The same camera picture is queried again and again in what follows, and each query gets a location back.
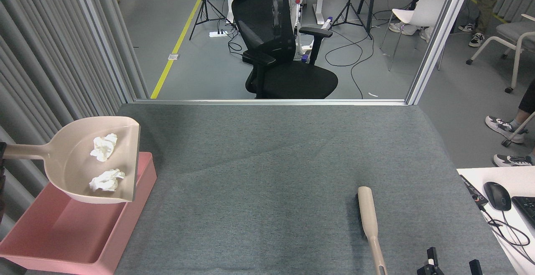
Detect black computer mouse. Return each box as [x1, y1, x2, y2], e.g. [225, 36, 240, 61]
[484, 182, 512, 211]

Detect beige hand brush black bristles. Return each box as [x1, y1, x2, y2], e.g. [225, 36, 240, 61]
[355, 186, 388, 275]

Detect grey chair white frame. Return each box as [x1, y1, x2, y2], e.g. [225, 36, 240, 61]
[466, 14, 535, 94]
[501, 111, 535, 148]

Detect beige plastic dustpan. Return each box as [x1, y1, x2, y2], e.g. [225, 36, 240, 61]
[2, 116, 141, 204]

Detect black tripod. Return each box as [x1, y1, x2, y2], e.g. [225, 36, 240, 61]
[332, 0, 379, 41]
[189, 0, 234, 41]

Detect white tissue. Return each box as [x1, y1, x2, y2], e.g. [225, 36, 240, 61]
[89, 168, 126, 193]
[90, 133, 118, 162]

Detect black floor cable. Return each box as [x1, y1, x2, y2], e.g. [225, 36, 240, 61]
[325, 28, 377, 99]

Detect small black device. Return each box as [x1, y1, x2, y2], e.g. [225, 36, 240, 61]
[459, 175, 489, 208]

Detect white desk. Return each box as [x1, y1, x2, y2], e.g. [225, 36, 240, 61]
[456, 166, 535, 275]

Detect black keyboard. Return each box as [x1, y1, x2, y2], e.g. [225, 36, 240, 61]
[511, 196, 535, 229]

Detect white plastic chair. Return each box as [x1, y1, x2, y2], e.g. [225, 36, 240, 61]
[380, 0, 448, 71]

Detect pink plastic bin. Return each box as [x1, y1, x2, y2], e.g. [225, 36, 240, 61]
[0, 152, 158, 275]

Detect black desk cable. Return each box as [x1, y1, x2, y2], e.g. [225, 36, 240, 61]
[479, 205, 535, 266]

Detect person in white trousers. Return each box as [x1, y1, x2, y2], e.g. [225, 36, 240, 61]
[389, 0, 458, 42]

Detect black office chair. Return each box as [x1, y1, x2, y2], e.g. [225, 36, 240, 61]
[231, 0, 338, 99]

